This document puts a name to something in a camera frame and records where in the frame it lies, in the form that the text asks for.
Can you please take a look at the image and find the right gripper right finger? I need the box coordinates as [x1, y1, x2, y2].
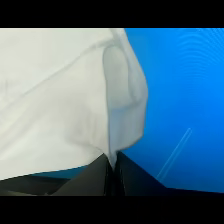
[114, 150, 174, 197]

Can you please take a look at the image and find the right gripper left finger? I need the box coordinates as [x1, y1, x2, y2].
[49, 152, 114, 197]

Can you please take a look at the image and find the white T-shirt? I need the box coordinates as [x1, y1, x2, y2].
[0, 28, 149, 181]

